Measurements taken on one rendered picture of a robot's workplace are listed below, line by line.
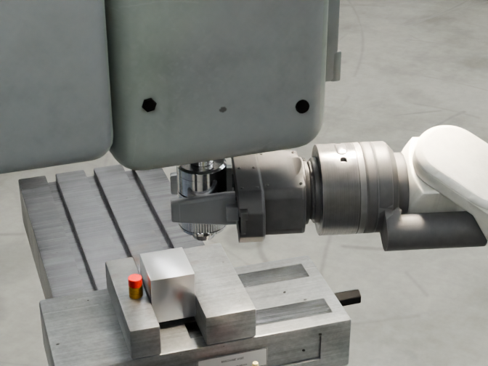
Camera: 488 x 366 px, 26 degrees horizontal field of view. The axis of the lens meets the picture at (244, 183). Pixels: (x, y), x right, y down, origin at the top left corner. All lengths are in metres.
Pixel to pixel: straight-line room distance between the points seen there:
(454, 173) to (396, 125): 3.05
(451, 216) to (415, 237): 0.04
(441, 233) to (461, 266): 2.22
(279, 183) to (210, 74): 0.17
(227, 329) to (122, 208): 0.46
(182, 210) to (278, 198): 0.09
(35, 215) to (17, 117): 0.83
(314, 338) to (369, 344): 1.60
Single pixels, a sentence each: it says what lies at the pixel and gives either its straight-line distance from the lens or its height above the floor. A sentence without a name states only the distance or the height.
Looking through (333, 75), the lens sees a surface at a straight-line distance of 0.98.
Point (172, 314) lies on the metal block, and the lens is 1.24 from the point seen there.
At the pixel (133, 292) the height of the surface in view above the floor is 1.04.
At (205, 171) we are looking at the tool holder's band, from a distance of 0.97.
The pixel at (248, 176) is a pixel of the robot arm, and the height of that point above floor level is 1.26.
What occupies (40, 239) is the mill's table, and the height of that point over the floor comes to 0.92.
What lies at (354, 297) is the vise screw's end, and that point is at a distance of 1.34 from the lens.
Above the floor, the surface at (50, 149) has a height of 1.36.
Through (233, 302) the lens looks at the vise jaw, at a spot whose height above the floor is 1.03.
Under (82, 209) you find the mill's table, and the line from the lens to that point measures 1.63.
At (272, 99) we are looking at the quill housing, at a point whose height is 1.37.
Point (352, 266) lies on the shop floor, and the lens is 3.16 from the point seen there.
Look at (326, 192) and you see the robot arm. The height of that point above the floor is 1.25.
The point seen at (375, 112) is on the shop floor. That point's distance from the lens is 4.13.
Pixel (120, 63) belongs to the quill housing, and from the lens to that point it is 0.83.
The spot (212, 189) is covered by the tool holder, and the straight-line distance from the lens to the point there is 0.98.
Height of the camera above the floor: 1.73
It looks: 29 degrees down
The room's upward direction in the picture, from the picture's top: straight up
